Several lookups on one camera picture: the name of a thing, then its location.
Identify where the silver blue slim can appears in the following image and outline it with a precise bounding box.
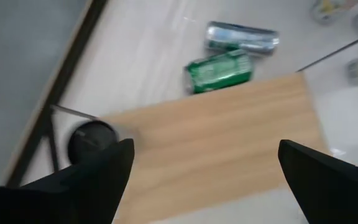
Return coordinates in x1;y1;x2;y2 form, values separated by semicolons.
204;21;280;57

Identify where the green soda can lying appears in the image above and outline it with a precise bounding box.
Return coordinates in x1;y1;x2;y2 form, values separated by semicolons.
183;49;254;95

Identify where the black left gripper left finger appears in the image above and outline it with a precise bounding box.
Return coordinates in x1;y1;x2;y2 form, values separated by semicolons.
0;138;135;224

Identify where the wooden tray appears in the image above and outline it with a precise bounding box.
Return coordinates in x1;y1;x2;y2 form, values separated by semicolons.
50;32;358;224

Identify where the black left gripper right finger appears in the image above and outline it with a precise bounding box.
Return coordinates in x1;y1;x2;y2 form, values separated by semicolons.
277;139;358;224

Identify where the black metal table frame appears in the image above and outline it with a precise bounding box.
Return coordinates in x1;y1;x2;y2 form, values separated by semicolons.
4;0;109;189

